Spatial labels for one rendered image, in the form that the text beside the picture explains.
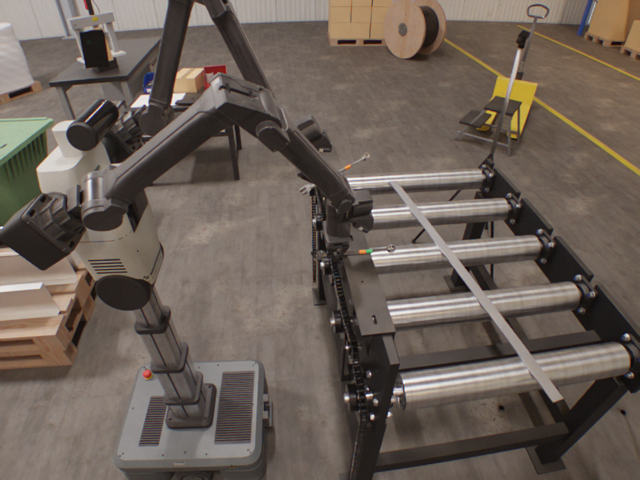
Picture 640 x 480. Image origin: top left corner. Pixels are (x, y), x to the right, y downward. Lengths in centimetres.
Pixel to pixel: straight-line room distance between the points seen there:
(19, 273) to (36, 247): 196
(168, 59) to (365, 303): 84
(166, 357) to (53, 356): 123
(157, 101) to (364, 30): 771
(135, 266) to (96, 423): 141
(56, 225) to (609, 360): 161
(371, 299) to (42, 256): 80
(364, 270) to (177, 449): 118
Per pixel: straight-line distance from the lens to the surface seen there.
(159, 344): 153
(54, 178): 108
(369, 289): 113
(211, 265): 299
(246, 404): 196
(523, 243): 188
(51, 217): 93
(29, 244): 99
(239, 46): 114
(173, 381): 171
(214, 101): 69
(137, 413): 208
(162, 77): 120
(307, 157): 85
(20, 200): 345
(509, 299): 159
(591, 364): 154
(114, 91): 541
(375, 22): 876
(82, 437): 246
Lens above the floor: 198
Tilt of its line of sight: 40 degrees down
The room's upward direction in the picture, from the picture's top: straight up
